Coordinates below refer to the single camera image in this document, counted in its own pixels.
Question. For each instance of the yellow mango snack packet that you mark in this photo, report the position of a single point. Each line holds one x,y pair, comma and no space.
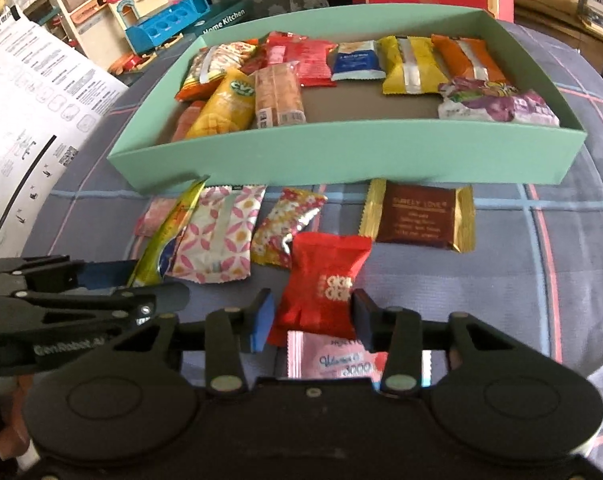
226,105

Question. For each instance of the red yellow floral packet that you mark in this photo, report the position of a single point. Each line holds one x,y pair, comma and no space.
281,225

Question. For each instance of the pink white sachet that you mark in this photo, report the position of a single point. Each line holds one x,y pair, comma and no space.
326,360

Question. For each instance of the orange silver-seamed snack packet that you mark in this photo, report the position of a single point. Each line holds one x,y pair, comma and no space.
454,57

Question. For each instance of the pink white patterned packet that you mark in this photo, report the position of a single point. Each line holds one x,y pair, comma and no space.
216,235

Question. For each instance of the plain red snack packet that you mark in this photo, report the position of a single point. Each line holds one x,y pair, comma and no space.
321,280

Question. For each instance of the wooden cabinet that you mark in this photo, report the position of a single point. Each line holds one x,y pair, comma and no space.
571,45

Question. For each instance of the orange red snack packet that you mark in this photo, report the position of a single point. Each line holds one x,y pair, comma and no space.
206,67

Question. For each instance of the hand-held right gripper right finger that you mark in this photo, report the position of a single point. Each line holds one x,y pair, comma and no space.
364,322

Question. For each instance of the clear-wrapped biscuit packet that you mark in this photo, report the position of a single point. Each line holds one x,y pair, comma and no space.
279,95

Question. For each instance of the green cardboard box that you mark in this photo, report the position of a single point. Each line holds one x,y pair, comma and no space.
331,155

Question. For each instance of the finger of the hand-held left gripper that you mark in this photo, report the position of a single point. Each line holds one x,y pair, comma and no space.
161,297
106,274

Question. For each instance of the orange pink snack packet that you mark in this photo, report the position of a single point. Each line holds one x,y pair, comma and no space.
186,122

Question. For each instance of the yellow wavy-striped snack packet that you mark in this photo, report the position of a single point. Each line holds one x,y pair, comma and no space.
434,67

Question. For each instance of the red printed snack packet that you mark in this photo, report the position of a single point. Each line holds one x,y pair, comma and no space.
306,57

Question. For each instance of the teal toy carton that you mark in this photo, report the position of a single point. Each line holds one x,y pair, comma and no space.
226,17

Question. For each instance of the brown gold snack packet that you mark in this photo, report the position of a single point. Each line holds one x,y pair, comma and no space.
416,215

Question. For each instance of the small pink snack packet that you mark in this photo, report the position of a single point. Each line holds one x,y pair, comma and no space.
151,215

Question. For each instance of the purple white snack packet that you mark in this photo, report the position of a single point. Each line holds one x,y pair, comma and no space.
501,102

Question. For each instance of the white printed instruction sheet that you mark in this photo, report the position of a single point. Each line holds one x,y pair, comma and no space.
31,110

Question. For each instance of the plaid blue blanket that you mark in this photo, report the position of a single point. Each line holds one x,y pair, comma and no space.
531,260

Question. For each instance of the blue white snack packet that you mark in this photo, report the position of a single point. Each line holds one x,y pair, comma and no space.
356,62

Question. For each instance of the person's left hand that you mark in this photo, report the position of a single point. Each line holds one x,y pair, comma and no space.
11,442

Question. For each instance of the blue toy tray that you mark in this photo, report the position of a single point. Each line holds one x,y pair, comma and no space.
161,27

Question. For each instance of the yellow green snack packet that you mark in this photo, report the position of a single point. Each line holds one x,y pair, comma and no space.
161,245

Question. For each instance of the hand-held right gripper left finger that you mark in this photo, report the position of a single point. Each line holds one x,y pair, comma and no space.
261,322

